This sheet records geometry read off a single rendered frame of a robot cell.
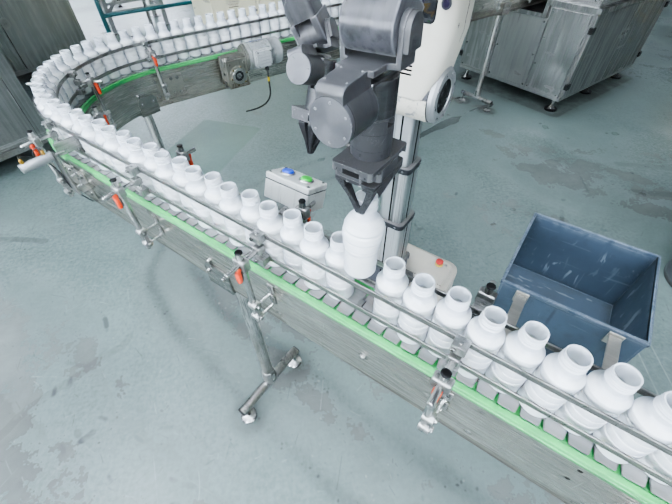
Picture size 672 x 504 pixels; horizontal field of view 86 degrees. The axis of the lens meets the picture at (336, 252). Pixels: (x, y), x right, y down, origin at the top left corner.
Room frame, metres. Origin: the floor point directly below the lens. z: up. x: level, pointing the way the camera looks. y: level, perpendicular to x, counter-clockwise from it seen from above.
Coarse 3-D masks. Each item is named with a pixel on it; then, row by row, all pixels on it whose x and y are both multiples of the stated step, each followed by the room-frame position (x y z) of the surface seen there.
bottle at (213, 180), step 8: (208, 176) 0.71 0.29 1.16; (216, 176) 0.72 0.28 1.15; (208, 184) 0.68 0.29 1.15; (216, 184) 0.69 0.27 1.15; (208, 192) 0.69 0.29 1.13; (216, 192) 0.68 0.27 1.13; (208, 200) 0.68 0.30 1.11; (216, 200) 0.67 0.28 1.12; (216, 216) 0.67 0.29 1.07; (216, 224) 0.68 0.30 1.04; (224, 224) 0.67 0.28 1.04
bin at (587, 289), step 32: (544, 224) 0.78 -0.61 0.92; (544, 256) 0.76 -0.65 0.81; (576, 256) 0.72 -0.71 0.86; (608, 256) 0.68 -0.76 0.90; (640, 256) 0.65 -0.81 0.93; (512, 288) 0.54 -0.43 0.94; (544, 288) 0.70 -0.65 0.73; (576, 288) 0.69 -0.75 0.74; (608, 288) 0.65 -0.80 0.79; (640, 288) 0.58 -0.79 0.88; (512, 320) 0.45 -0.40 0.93; (544, 320) 0.49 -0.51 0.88; (576, 320) 0.46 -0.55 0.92; (608, 320) 0.58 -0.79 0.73; (640, 320) 0.46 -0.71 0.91; (608, 352) 0.37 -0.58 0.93
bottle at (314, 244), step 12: (312, 228) 0.54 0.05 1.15; (312, 240) 0.50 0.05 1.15; (324, 240) 0.52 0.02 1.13; (312, 252) 0.49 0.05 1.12; (324, 252) 0.50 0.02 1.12; (312, 264) 0.49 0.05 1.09; (324, 264) 0.50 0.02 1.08; (312, 276) 0.49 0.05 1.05; (324, 276) 0.50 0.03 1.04; (312, 288) 0.49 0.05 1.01
